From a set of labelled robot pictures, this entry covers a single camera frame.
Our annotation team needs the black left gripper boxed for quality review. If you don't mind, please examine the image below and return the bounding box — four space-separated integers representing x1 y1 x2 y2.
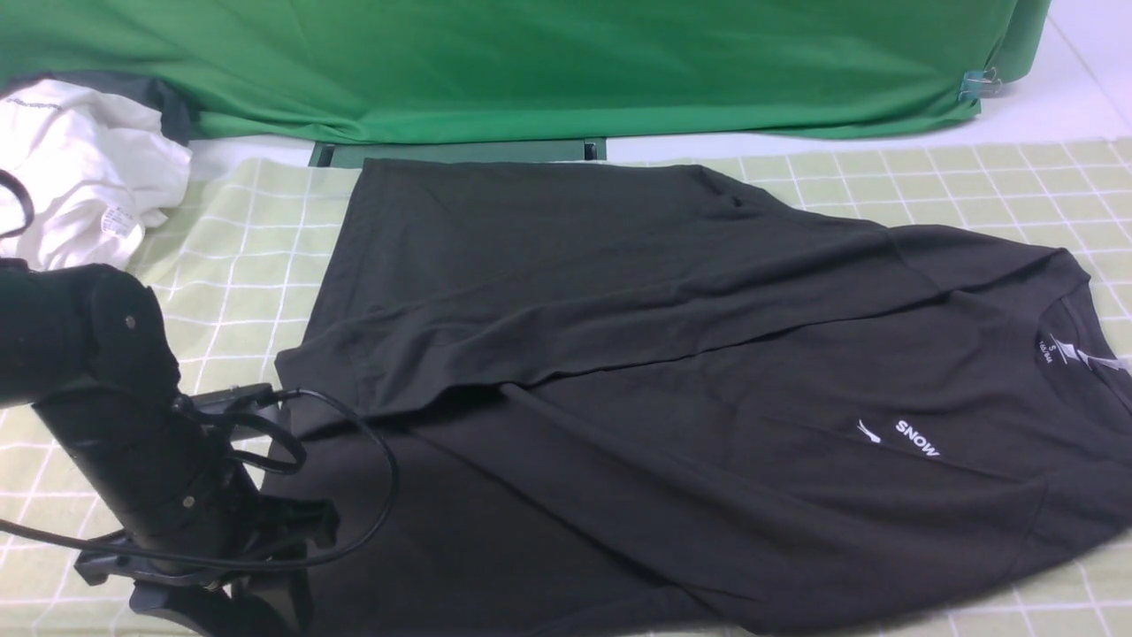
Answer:
34 387 340 636

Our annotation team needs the dark gray long-sleeve top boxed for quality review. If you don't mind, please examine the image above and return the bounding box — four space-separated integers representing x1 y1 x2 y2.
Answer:
276 160 1131 636

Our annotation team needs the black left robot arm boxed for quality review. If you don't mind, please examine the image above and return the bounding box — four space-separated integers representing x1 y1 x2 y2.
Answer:
1 259 338 636

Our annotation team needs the green checkered table cloth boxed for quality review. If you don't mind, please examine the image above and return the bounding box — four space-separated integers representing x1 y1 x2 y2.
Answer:
1 138 1131 636

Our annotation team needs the white crumpled shirt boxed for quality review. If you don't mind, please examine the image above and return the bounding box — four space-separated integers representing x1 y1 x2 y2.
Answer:
1 78 192 272

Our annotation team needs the green backdrop cloth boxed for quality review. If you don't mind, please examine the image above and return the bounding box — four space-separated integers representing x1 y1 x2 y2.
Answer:
1 1 1050 144

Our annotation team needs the teal binder clip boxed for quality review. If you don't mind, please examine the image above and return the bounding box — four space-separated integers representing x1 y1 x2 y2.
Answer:
957 67 1004 104

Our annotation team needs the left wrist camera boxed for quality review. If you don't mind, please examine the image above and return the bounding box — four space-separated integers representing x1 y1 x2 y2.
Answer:
188 384 278 427

